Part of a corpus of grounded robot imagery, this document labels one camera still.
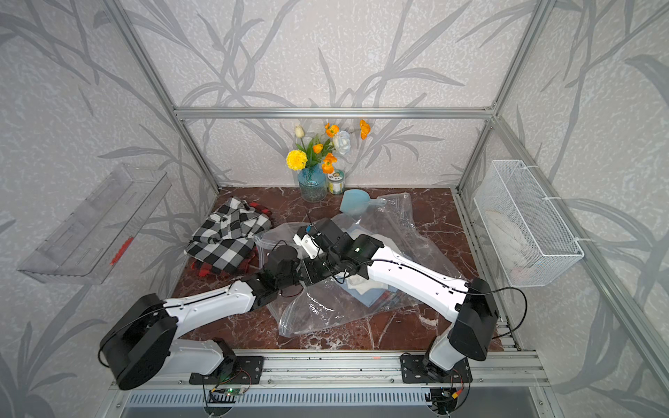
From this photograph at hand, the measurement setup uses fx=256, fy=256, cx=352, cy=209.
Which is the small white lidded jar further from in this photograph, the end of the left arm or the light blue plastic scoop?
the end of the left arm

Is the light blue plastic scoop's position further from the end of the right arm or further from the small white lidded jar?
the end of the right arm

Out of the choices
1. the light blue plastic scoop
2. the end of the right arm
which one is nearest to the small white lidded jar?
the light blue plastic scoop

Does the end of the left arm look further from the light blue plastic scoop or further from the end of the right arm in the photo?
the light blue plastic scoop

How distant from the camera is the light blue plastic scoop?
1.10 m
